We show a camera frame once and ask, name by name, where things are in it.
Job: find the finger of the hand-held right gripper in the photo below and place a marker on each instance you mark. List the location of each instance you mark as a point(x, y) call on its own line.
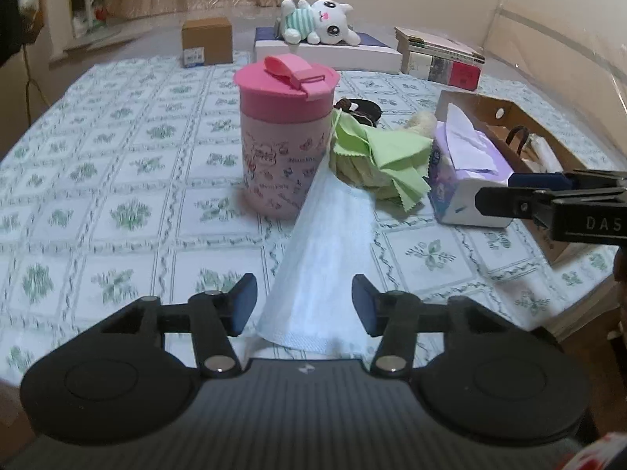
point(514, 203)
point(539, 180)

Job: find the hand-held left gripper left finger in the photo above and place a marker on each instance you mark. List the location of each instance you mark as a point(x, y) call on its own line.
point(243, 303)

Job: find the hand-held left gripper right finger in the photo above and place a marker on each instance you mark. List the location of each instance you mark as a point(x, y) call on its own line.
point(365, 306)

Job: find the light blue face mask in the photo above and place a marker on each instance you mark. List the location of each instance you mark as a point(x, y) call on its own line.
point(323, 254)

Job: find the green microfiber cloth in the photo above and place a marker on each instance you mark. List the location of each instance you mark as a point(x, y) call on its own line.
point(392, 152)
point(387, 188)

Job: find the beige fuzzy glove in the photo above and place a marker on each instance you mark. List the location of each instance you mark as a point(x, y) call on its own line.
point(423, 125)

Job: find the white cloth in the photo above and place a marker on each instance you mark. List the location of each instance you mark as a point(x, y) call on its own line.
point(543, 154)

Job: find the purple tissue pack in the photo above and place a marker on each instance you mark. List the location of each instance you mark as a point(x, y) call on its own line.
point(455, 196)

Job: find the plastic wrapped headboard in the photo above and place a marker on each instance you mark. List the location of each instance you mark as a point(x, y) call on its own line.
point(563, 44)

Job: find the pink lidded cup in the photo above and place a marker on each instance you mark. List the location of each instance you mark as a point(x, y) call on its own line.
point(274, 156)

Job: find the black round pad red centre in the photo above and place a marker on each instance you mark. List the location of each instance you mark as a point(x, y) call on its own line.
point(365, 107)

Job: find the green floral printed bedsheet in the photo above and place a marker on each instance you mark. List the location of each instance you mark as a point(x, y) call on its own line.
point(122, 156)

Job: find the white flat box blue top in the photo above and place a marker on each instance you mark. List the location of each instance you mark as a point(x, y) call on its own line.
point(333, 58)

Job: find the red white patterned clothing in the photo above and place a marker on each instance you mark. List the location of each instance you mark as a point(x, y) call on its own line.
point(607, 455)

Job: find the white cat plush toy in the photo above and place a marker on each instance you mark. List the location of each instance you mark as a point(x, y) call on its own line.
point(333, 22)

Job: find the small brown cardboard box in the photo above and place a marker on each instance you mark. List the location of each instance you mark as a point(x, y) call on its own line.
point(205, 39)

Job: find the grey window ledge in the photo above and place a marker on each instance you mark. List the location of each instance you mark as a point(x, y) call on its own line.
point(88, 49)

